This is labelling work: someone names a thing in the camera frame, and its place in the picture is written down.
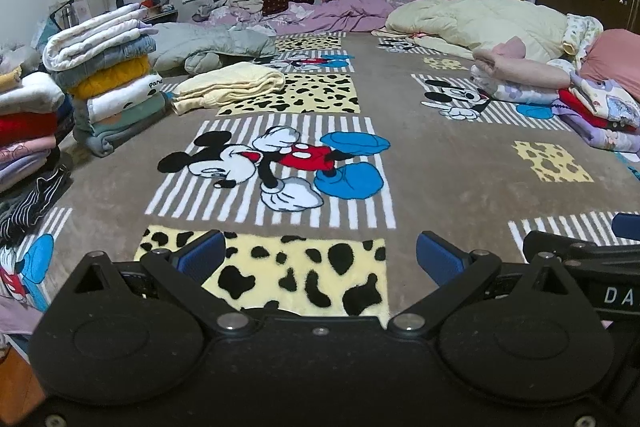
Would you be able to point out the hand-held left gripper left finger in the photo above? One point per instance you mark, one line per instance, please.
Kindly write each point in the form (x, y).
(202, 253)

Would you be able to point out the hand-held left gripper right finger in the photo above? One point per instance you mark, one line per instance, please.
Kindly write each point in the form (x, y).
(440, 255)

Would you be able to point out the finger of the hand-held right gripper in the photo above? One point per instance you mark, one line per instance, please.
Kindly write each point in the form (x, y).
(555, 243)
(627, 227)

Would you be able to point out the cartoon mouse printed blanket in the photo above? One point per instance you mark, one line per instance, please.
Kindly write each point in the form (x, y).
(440, 167)

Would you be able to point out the white printed folded garment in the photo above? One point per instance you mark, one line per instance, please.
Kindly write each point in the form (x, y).
(607, 99)

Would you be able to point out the lavender floral folded cloth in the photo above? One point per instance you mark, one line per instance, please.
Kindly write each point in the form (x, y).
(520, 94)

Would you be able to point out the folded grey towel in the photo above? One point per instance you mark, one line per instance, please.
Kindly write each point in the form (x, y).
(100, 139)

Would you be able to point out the folded green garment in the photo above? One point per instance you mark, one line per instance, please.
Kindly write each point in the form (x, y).
(135, 114)

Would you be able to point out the cream folded garment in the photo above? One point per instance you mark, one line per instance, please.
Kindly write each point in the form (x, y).
(230, 87)

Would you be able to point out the pink pillow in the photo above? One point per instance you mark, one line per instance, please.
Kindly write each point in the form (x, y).
(615, 57)

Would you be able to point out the folded white panda shirt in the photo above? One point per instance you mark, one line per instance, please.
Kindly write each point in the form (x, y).
(125, 97)

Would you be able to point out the black striped cloth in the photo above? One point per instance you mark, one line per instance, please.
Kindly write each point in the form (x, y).
(30, 202)

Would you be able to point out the lilac bed sheet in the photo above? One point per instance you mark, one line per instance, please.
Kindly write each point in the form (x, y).
(17, 314)

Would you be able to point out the folded pale lavender garment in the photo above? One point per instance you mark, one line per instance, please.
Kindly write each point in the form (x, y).
(25, 169)

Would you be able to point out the folded yellow knit sweater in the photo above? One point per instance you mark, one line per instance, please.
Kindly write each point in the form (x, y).
(112, 77)

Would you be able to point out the white floral cloth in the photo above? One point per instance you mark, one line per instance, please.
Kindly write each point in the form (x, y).
(582, 32)

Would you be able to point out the folded pink garment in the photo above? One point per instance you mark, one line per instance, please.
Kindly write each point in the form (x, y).
(25, 148)

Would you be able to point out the grey padded jacket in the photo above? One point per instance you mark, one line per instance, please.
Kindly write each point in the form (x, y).
(200, 44)

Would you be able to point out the folded denim jeans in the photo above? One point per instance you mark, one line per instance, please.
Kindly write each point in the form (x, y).
(100, 64)

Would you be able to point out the cream duvet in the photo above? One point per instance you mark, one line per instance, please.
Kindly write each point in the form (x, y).
(475, 22)

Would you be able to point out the white quilted folded blanket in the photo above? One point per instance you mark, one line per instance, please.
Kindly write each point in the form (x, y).
(95, 37)

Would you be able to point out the purple duvet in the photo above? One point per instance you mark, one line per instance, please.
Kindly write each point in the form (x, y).
(345, 12)

